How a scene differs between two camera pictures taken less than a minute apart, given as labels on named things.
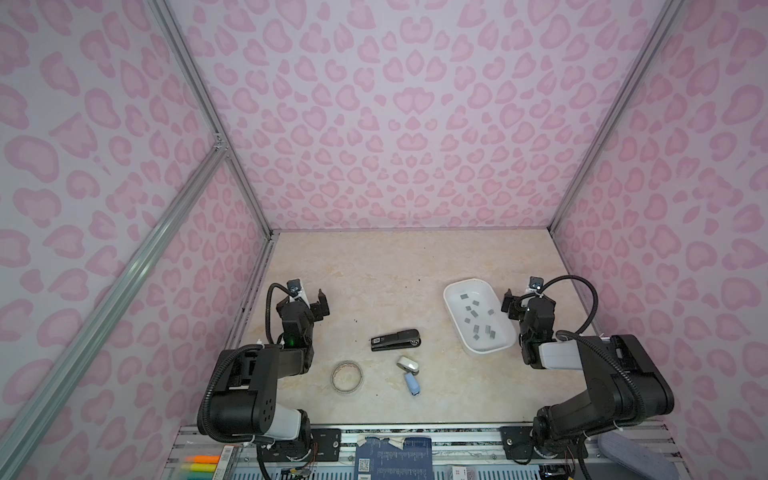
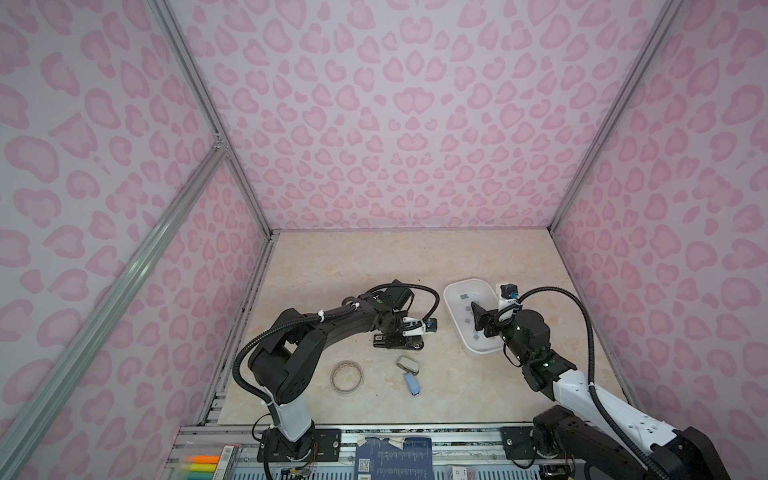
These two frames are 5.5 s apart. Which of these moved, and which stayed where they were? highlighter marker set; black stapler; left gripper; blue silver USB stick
Moved: left gripper
Stayed: highlighter marker set; black stapler; blue silver USB stick
